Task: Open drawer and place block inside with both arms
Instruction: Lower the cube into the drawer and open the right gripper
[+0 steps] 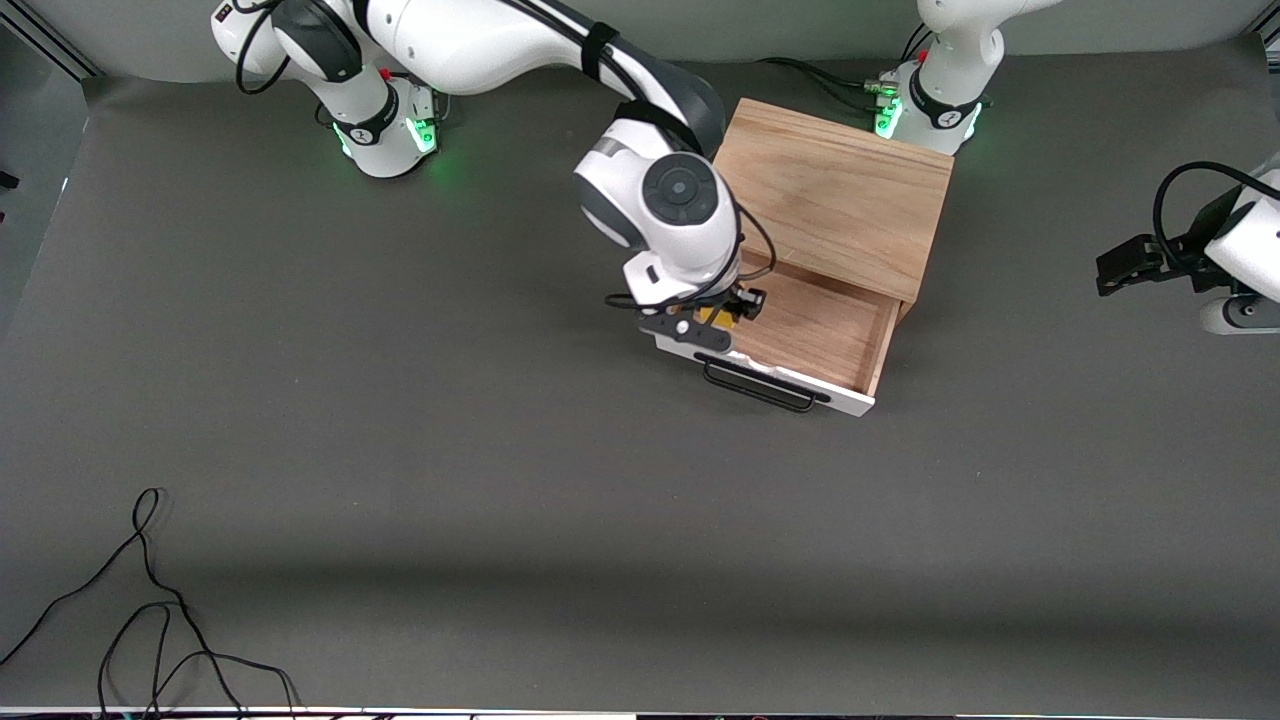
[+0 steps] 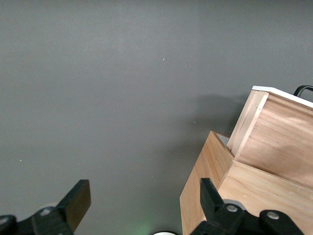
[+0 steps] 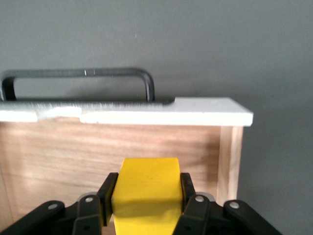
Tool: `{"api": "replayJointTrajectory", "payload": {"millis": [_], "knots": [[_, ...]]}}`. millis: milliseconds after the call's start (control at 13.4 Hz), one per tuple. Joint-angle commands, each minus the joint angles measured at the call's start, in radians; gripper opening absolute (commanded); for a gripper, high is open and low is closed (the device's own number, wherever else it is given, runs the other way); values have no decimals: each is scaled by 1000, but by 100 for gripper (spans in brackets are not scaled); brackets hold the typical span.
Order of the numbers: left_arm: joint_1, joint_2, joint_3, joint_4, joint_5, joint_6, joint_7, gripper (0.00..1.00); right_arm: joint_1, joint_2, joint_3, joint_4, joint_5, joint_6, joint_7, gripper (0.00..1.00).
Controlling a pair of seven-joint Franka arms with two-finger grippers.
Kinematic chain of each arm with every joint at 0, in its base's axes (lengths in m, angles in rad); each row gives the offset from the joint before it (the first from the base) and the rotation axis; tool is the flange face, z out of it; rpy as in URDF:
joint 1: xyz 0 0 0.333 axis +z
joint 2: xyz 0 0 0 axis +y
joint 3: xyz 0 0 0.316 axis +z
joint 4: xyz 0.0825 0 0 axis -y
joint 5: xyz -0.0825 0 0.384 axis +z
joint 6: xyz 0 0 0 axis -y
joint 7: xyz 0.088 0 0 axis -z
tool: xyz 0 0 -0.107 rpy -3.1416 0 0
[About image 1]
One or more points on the yellow cube block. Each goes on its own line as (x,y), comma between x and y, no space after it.
(715,316)

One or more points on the aluminium frame profile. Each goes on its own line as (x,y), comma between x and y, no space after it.
(1272,42)
(60,47)

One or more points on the wooden drawer with white front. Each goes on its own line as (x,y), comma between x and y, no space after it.
(820,330)

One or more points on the wooden drawer cabinet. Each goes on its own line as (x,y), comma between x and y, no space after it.
(830,190)

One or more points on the dark grey table cover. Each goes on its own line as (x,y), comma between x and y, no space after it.
(600,500)

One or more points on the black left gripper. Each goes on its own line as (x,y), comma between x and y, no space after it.
(1187,253)

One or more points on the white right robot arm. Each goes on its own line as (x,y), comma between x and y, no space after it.
(480,40)

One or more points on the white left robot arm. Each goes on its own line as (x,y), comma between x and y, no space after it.
(950,60)

